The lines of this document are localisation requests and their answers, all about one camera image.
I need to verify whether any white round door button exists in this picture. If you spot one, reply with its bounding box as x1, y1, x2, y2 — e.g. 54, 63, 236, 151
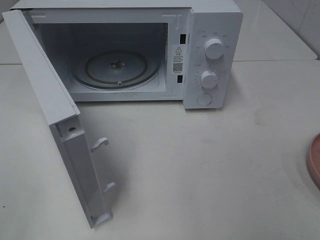
197, 93, 213, 106

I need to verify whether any white round knob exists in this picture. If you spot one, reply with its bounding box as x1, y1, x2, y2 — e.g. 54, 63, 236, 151
200, 70, 218, 89
204, 37, 225, 60

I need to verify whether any white microwave door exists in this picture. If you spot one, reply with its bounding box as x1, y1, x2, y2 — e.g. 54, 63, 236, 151
2, 10, 112, 228

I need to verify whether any pink round plate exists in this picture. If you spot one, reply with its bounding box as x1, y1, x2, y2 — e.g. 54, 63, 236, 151
306, 133, 320, 189

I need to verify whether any glass microwave turntable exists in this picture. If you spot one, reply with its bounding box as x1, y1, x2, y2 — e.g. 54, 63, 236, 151
71, 50, 161, 90

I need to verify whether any white warning sticker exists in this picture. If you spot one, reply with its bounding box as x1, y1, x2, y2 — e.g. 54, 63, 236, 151
170, 44, 186, 74

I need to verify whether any white microwave oven body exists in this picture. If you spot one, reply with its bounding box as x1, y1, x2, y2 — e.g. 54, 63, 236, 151
8, 0, 243, 109

